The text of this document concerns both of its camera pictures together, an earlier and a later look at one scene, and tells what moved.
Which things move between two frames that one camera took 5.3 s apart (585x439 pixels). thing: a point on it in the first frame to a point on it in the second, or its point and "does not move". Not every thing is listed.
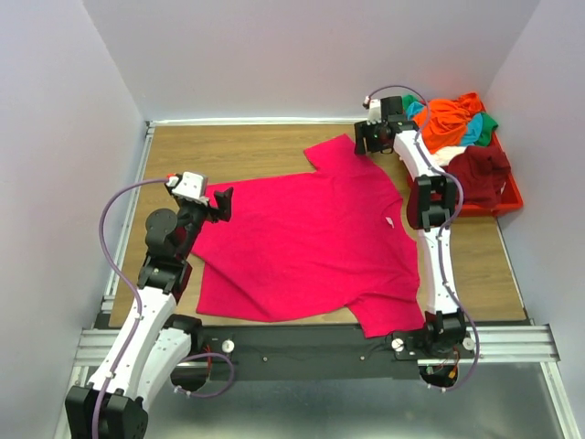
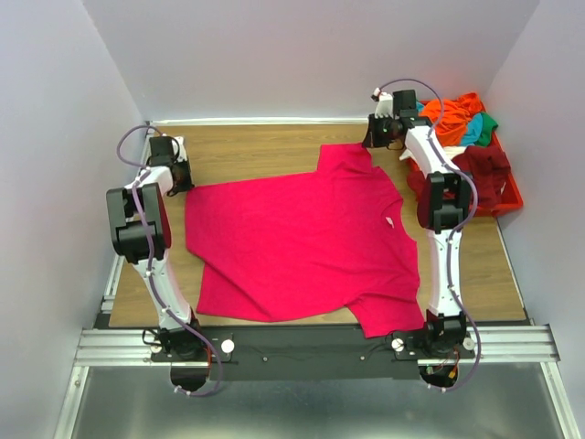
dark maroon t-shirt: (482, 172) does not move
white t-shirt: (446, 154) does not move
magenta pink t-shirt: (330, 240) does not move
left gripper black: (224, 201) to (187, 184)
